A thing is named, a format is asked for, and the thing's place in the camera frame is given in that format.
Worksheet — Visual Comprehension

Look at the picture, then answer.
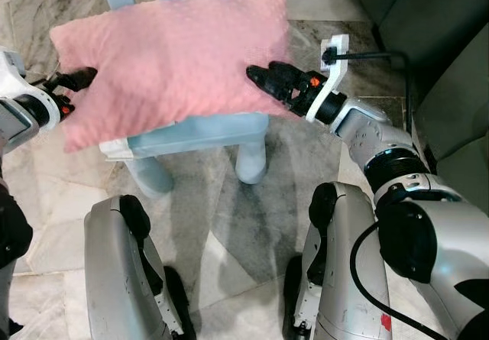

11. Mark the silver left robot leg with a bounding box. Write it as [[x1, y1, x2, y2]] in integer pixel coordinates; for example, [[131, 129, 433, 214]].
[[84, 194, 196, 340]]

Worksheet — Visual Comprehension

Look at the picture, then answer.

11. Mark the light blue wooden chair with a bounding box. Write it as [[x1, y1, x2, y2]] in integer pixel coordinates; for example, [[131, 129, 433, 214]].
[[98, 0, 270, 197]]

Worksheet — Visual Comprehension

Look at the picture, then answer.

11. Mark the silver right robot leg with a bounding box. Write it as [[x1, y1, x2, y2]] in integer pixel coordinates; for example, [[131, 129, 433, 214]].
[[283, 181, 407, 340]]

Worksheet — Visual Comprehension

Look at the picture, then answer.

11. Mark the pink dotted pillow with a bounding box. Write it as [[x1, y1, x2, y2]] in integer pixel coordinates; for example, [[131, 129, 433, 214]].
[[50, 0, 295, 154]]

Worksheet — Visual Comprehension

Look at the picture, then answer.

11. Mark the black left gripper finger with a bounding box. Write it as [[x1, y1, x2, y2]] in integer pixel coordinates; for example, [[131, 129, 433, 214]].
[[55, 66, 99, 92]]

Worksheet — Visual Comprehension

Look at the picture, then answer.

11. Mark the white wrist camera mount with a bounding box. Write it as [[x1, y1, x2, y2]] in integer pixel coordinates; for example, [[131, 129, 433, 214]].
[[305, 34, 351, 121], [0, 46, 62, 132]]

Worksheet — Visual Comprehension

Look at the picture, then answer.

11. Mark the silver robot leg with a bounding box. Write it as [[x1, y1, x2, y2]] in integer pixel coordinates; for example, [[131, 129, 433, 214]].
[[283, 181, 407, 340], [84, 194, 196, 340]]

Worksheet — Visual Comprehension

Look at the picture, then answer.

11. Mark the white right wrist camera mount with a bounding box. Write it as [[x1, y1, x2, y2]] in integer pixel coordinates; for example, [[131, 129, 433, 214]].
[[305, 34, 351, 121]]

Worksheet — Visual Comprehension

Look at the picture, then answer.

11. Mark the green leather sofa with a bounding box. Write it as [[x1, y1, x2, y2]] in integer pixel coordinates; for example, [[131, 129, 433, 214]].
[[348, 0, 489, 212]]

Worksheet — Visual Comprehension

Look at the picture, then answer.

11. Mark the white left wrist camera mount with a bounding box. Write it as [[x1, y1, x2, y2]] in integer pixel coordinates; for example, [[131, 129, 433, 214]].
[[0, 46, 62, 132]]

